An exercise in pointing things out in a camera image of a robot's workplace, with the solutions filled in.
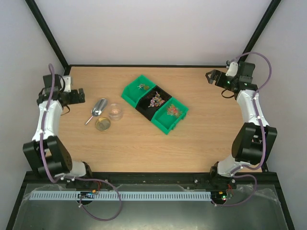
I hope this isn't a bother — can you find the silver metal scoop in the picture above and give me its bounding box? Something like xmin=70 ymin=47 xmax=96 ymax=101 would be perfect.
xmin=85 ymin=98 xmax=108 ymax=125

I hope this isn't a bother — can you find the green bin with gummy candies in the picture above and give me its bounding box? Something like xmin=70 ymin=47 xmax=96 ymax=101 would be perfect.
xmin=151 ymin=97 xmax=189 ymax=135

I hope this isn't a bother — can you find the black bin with swirl lollipops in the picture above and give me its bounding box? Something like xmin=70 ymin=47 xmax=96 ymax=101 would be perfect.
xmin=136 ymin=86 xmax=172 ymax=121

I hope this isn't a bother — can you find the green bin with square lollipops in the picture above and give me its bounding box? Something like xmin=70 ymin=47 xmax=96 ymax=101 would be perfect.
xmin=121 ymin=75 xmax=156 ymax=108

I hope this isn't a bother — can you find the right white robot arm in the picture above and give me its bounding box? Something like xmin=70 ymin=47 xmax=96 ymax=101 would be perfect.
xmin=205 ymin=61 xmax=277 ymax=188

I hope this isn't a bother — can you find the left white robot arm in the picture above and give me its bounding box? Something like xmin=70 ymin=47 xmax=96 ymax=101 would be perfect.
xmin=23 ymin=74 xmax=93 ymax=181

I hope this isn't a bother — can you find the gold jar lid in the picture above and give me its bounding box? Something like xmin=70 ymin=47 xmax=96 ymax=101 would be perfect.
xmin=95 ymin=117 xmax=111 ymax=132

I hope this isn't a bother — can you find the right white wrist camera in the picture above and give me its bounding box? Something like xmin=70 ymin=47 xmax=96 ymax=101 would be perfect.
xmin=225 ymin=61 xmax=238 ymax=77

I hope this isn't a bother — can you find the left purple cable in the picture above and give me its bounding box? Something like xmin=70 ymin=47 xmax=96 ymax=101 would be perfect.
xmin=39 ymin=63 xmax=123 ymax=220

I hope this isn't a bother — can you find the white slotted cable duct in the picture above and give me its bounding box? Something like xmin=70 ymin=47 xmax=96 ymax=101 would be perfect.
xmin=29 ymin=191 xmax=211 ymax=201

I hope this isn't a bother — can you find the black aluminium frame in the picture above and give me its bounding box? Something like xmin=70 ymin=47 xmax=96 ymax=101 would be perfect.
xmin=6 ymin=0 xmax=295 ymax=230

